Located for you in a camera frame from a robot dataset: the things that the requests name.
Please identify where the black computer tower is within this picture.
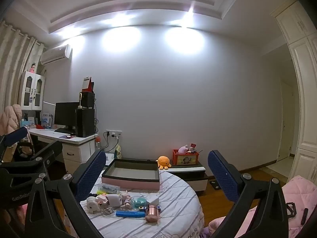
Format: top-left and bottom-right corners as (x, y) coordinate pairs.
(77, 108), (96, 138)

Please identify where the white striped quilted cloth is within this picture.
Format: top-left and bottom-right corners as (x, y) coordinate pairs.
(79, 170), (205, 238)

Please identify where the orange octopus plush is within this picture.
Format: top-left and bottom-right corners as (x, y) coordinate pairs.
(157, 156), (172, 170)

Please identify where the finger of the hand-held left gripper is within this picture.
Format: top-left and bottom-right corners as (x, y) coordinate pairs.
(0, 126), (30, 163)
(0, 141), (63, 187)

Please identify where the white desk with drawers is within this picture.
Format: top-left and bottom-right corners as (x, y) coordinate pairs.
(28, 128), (99, 176)

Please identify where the black computer monitor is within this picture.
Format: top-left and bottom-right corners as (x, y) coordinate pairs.
(54, 102), (80, 132)

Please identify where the black desk chair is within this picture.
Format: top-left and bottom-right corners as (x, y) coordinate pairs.
(12, 140), (34, 161)

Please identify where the pink down jacket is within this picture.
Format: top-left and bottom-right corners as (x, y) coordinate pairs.
(0, 104), (22, 142)

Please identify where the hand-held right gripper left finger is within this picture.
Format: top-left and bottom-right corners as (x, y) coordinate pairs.
(25, 150), (107, 238)

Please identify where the beige curtain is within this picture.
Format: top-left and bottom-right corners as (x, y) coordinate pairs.
(0, 20), (45, 119)

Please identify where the white air conditioner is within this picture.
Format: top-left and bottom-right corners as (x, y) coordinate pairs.
(40, 44), (72, 65)

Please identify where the black buckle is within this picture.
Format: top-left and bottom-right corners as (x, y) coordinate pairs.
(286, 202), (297, 219)

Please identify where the pink quilt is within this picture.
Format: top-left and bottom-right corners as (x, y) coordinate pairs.
(201, 175), (317, 238)

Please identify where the blue comb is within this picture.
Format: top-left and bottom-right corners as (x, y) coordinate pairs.
(116, 211), (146, 219)

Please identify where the teal brush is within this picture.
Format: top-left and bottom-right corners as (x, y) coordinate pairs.
(131, 195), (148, 207)

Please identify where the pink box with black rim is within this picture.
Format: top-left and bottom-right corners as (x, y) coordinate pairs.
(101, 158), (160, 192)

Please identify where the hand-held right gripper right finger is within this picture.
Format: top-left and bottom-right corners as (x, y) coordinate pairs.
(207, 150), (290, 238)

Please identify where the white animal figure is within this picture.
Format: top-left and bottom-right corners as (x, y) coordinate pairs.
(86, 196), (99, 214)

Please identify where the clear plastic box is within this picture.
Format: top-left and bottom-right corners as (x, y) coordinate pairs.
(99, 183), (120, 194)

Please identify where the white wardrobe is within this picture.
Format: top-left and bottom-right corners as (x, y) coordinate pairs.
(270, 0), (317, 184)

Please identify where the pig-eared doll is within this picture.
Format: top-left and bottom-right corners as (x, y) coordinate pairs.
(120, 190), (132, 209)

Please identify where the black speaker box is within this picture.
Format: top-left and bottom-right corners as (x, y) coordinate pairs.
(80, 92), (95, 109)

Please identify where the white and dark low cabinet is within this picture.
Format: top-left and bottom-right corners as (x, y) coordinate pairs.
(158, 161), (208, 192)

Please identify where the orange toy crate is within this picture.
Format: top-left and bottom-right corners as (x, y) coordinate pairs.
(173, 149), (200, 166)

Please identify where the rose gold cup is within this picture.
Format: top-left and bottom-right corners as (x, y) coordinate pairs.
(145, 204), (159, 223)

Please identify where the blue printed box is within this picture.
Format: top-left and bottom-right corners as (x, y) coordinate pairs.
(41, 113), (52, 127)

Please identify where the white glass-door cabinet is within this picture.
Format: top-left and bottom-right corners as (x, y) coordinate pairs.
(20, 71), (46, 111)

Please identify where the red and white calendar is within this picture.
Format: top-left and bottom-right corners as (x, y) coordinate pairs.
(82, 76), (95, 93)

